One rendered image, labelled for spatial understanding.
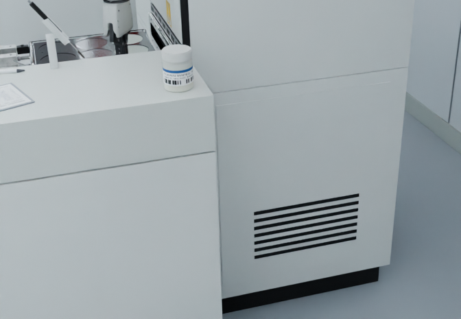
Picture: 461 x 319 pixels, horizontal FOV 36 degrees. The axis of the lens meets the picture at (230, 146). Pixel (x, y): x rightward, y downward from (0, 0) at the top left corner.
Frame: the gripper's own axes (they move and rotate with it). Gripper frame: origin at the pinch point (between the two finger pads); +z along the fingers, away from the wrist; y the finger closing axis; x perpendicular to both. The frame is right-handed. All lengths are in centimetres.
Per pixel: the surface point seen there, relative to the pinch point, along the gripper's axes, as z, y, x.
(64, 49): 2.1, -1.2, -20.3
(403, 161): 92, -129, 72
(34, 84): -4.5, 39.4, -2.8
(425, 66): 62, -177, 74
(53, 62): -6.2, 28.6, -3.9
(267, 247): 66, -9, 41
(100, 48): 2.0, -5.1, -10.0
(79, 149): 4, 52, 16
